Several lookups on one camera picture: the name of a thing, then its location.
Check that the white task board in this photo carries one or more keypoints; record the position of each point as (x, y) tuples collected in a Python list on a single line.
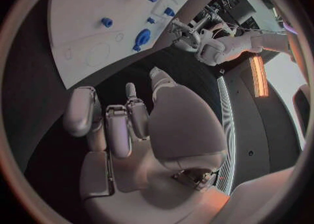
[(98, 12)]

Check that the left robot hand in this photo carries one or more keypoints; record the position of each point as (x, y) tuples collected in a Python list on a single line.
[(187, 37)]

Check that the blue plug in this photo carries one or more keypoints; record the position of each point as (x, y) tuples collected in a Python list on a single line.
[(169, 11)]

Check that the cluttered equipment rack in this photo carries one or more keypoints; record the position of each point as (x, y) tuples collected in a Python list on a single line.
[(230, 2)]

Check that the blue gear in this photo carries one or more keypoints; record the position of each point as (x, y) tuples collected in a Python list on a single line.
[(142, 37)]

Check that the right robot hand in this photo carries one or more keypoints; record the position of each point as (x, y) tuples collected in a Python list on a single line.
[(181, 125)]

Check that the glowing light bar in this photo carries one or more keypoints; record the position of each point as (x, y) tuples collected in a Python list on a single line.
[(258, 76)]

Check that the small blue peg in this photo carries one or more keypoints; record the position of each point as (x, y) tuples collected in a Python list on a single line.
[(150, 20)]

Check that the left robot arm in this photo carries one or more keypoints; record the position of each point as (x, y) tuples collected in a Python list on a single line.
[(235, 46)]

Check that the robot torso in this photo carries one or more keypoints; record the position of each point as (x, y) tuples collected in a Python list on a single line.
[(257, 129)]

